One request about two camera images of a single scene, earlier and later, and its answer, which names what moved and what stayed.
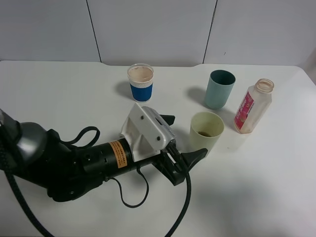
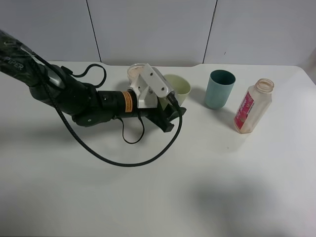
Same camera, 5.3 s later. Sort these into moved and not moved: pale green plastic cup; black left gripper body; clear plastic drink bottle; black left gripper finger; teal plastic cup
Moved: black left gripper body; pale green plastic cup; black left gripper finger
Not moved: clear plastic drink bottle; teal plastic cup
